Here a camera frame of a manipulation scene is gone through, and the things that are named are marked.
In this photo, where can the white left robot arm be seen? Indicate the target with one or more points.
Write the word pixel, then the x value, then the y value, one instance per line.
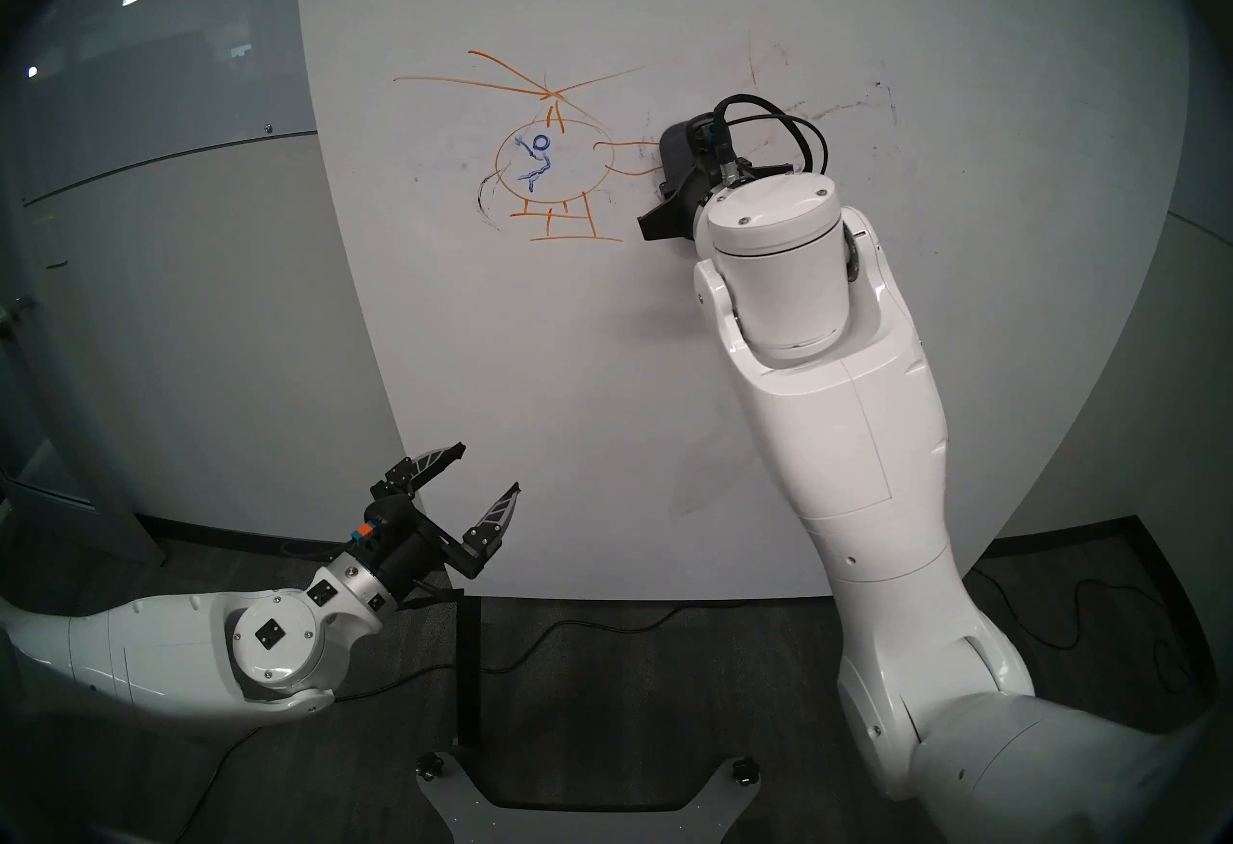
pixel 164 649

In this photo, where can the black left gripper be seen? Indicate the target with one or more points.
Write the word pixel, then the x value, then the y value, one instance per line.
pixel 419 553

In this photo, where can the large white whiteboard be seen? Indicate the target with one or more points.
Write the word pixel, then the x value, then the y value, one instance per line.
pixel 539 370

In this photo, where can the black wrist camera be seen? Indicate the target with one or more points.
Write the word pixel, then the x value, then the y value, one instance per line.
pixel 708 137
pixel 385 516

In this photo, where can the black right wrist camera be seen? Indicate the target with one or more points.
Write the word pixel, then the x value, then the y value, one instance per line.
pixel 708 137

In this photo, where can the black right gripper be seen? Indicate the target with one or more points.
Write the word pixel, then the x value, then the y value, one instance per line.
pixel 695 201

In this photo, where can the black whiteboard stand post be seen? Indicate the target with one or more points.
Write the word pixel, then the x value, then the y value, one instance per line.
pixel 469 678

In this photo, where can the glass wall board with writing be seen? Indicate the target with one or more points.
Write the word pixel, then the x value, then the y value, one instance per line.
pixel 164 62

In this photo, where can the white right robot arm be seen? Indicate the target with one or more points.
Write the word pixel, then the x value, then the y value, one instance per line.
pixel 848 466

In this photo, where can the dark grey whiteboard eraser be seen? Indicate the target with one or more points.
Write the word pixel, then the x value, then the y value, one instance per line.
pixel 676 163

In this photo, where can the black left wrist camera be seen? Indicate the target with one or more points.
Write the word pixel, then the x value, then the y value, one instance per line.
pixel 385 516

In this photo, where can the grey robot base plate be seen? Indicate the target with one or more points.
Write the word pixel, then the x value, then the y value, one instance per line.
pixel 588 828

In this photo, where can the black base plate knob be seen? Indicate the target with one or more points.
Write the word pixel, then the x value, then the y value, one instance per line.
pixel 742 768
pixel 429 765

